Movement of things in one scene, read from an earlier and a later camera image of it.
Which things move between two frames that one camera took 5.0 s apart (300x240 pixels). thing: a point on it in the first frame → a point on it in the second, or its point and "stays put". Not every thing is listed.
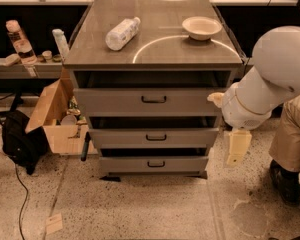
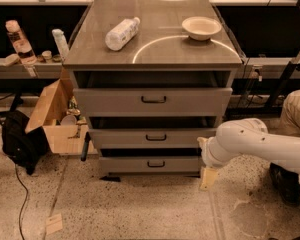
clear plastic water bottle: (122, 33) stays put
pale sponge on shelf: (12, 59) stays put
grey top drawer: (147, 101) stays put
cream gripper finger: (217, 98) → (203, 141)
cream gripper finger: (239, 141) → (209, 177)
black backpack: (26, 148) stays put
